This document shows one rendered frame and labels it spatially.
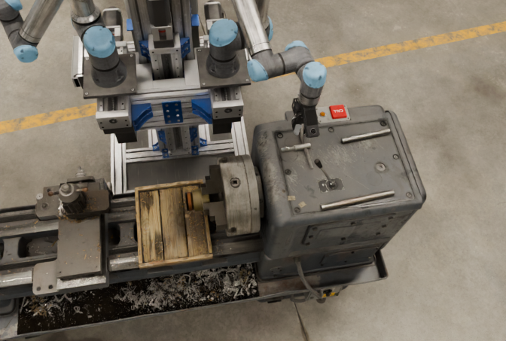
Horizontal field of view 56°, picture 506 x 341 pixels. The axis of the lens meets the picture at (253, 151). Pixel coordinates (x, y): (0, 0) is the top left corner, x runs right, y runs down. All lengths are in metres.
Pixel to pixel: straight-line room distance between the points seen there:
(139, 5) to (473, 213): 2.45
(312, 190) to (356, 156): 0.23
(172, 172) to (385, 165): 1.49
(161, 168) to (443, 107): 2.12
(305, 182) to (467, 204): 1.88
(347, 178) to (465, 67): 2.50
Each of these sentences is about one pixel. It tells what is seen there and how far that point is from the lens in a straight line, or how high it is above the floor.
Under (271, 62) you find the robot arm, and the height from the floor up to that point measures 1.63.
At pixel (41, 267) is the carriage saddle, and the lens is 2.14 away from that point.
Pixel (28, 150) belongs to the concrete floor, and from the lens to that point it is 3.52.
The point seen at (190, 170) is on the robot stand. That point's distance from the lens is 2.97.
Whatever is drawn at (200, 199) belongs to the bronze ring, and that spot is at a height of 1.12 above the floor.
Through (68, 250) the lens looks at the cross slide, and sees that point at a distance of 2.05.
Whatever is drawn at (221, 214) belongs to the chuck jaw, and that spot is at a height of 1.11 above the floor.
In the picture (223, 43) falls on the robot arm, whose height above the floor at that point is 1.37.
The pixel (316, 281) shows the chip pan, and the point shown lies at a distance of 2.41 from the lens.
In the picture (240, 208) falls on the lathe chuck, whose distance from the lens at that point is 1.78.
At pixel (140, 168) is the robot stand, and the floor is 0.21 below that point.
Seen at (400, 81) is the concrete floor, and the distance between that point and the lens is 3.87.
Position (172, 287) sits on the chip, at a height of 0.59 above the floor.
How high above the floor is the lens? 2.83
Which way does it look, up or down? 60 degrees down
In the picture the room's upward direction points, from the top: 7 degrees clockwise
